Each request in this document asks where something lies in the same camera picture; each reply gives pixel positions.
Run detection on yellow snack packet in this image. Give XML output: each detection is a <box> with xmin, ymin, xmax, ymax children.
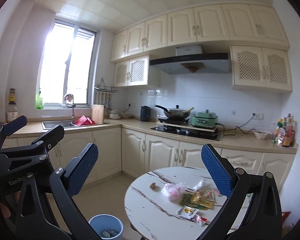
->
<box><xmin>196</xmin><ymin>199</ymin><xmax>215</xmax><ymax>210</ymax></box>

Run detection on cream wall cabinet row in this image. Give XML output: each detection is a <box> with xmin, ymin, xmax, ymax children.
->
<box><xmin>111</xmin><ymin>4</ymin><xmax>290</xmax><ymax>63</ymax></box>

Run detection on black range hood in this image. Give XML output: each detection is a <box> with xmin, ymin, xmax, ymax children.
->
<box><xmin>149</xmin><ymin>44</ymin><xmax>232</xmax><ymax>75</ymax></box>

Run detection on black gas stove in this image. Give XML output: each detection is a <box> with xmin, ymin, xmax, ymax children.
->
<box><xmin>150</xmin><ymin>125</ymin><xmax>222</xmax><ymax>141</ymax></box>

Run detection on black wok with lid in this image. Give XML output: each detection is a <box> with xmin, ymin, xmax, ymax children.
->
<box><xmin>154</xmin><ymin>104</ymin><xmax>194</xmax><ymax>120</ymax></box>

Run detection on aluminium frame window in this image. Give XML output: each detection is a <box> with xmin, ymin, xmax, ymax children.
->
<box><xmin>37</xmin><ymin>19</ymin><xmax>98</xmax><ymax>109</ymax></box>

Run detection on pink clear plastic bag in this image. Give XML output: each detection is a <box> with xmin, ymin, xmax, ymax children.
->
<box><xmin>161</xmin><ymin>182</ymin><xmax>188</xmax><ymax>201</ymax></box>

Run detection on green dish soap bottle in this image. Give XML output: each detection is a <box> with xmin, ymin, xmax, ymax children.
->
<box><xmin>35</xmin><ymin>93</ymin><xmax>44</xmax><ymax>110</ymax></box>

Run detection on white yellow sachet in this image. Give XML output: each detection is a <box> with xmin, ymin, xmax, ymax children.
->
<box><xmin>178</xmin><ymin>205</ymin><xmax>199</xmax><ymax>218</ymax></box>

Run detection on gold foil nut packet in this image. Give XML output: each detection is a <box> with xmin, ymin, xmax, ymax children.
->
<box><xmin>192</xmin><ymin>189</ymin><xmax>208</xmax><ymax>202</ymax></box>

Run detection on black power cable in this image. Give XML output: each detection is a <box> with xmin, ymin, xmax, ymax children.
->
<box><xmin>216</xmin><ymin>114</ymin><xmax>255</xmax><ymax>135</ymax></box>
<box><xmin>121</xmin><ymin>104</ymin><xmax>133</xmax><ymax>118</ymax></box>

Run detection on person's left hand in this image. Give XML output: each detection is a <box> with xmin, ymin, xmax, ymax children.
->
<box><xmin>0</xmin><ymin>190</ymin><xmax>15</xmax><ymax>219</ymax></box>

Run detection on cream base cabinet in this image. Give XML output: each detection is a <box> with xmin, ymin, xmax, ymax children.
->
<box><xmin>1</xmin><ymin>119</ymin><xmax>298</xmax><ymax>188</ymax></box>

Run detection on blue white trash bin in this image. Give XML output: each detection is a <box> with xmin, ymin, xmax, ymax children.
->
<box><xmin>89</xmin><ymin>214</ymin><xmax>124</xmax><ymax>240</ymax></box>

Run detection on round white marble table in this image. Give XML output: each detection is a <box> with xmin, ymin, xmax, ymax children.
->
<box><xmin>124</xmin><ymin>166</ymin><xmax>253</xmax><ymax>240</ymax></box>

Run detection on yellow label sauce bottle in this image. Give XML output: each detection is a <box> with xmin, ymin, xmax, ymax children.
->
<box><xmin>8</xmin><ymin>88</ymin><xmax>17</xmax><ymax>105</ymax></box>

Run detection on cream lattice door cabinet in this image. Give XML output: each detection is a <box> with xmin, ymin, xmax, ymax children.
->
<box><xmin>229</xmin><ymin>45</ymin><xmax>293</xmax><ymax>94</ymax></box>
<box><xmin>114</xmin><ymin>55</ymin><xmax>160</xmax><ymax>87</ymax></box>

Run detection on clear white label bottle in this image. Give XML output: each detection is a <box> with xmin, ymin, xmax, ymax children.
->
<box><xmin>7</xmin><ymin>104</ymin><xmax>18</xmax><ymax>124</ymax></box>

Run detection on stainless steel sink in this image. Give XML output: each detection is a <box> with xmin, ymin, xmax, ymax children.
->
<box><xmin>42</xmin><ymin>120</ymin><xmax>108</xmax><ymax>130</ymax></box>

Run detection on pink dish items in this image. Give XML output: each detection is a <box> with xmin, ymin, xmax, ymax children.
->
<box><xmin>74</xmin><ymin>115</ymin><xmax>96</xmax><ymax>126</ymax></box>

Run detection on green electric cooking pot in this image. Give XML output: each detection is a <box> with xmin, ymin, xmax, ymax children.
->
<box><xmin>191</xmin><ymin>109</ymin><xmax>219</xmax><ymax>128</ymax></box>

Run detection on cluster of condiment bottles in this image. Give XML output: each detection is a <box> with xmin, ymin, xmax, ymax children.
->
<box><xmin>274</xmin><ymin>114</ymin><xmax>296</xmax><ymax>147</ymax></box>

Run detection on black electric kettle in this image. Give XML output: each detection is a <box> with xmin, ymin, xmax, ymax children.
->
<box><xmin>140</xmin><ymin>105</ymin><xmax>151</xmax><ymax>122</ymax></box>

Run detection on red white checkered sachet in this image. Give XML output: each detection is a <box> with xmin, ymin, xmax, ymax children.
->
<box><xmin>205</xmin><ymin>189</ymin><xmax>222</xmax><ymax>201</ymax></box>

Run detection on white ceramic bowl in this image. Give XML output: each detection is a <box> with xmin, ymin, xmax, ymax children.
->
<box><xmin>253</xmin><ymin>130</ymin><xmax>272</xmax><ymax>140</ymax></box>

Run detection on wooden cutting board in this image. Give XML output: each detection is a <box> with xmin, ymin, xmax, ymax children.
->
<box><xmin>91</xmin><ymin>104</ymin><xmax>105</xmax><ymax>125</ymax></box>

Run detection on red white candy wrapper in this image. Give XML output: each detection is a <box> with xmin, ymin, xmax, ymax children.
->
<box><xmin>193</xmin><ymin>214</ymin><xmax>208</xmax><ymax>227</ymax></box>

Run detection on green gold foil packet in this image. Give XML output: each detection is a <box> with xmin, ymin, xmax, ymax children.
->
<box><xmin>180</xmin><ymin>193</ymin><xmax>198</xmax><ymax>207</ymax></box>

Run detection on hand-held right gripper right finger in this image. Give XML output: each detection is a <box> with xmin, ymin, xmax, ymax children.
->
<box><xmin>197</xmin><ymin>144</ymin><xmax>283</xmax><ymax>240</ymax></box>

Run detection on black induction cooker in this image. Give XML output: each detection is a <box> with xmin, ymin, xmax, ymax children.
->
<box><xmin>157</xmin><ymin>117</ymin><xmax>191</xmax><ymax>124</ymax></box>

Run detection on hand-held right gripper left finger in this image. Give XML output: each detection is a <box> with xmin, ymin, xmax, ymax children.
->
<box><xmin>15</xmin><ymin>143</ymin><xmax>100</xmax><ymax>240</ymax></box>

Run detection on metal faucet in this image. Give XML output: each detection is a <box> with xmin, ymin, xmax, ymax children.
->
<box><xmin>64</xmin><ymin>94</ymin><xmax>77</xmax><ymax>124</ymax></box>

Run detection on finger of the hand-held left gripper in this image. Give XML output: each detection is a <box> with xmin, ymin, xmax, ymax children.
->
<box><xmin>31</xmin><ymin>124</ymin><xmax>65</xmax><ymax>153</ymax></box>
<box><xmin>0</xmin><ymin>116</ymin><xmax>28</xmax><ymax>153</ymax></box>

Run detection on metal utensil rack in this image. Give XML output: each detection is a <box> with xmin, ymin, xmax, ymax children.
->
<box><xmin>94</xmin><ymin>78</ymin><xmax>119</xmax><ymax>110</ymax></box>

